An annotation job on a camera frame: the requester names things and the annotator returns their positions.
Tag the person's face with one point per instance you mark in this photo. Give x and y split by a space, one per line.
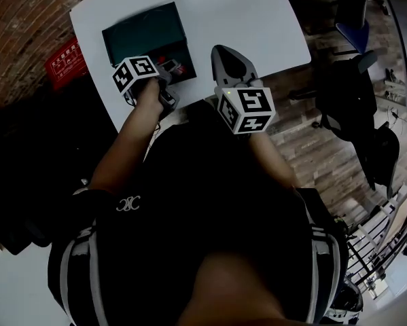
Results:
233 290

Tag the small red white object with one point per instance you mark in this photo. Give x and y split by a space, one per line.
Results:
172 67

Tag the person's right forearm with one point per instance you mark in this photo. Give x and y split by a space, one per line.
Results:
274 161

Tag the red plastic crate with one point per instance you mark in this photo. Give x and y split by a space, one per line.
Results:
65 64

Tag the black office chair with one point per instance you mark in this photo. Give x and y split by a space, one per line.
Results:
77 124
356 114

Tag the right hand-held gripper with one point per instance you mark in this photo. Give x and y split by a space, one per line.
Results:
249 109

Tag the person's shoe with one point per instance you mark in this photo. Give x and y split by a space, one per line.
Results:
347 297

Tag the dark green box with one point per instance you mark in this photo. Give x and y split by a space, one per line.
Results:
142 32

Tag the person's torso in black shirt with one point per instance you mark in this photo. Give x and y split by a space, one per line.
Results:
196 195

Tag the blue chair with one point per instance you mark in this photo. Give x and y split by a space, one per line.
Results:
354 22

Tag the dark grey desk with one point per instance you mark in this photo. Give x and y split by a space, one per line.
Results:
402 39

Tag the person's left forearm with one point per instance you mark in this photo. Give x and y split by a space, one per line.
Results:
128 141

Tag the metal rack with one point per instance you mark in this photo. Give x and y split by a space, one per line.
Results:
383 243

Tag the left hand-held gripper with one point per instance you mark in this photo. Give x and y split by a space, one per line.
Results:
135 73

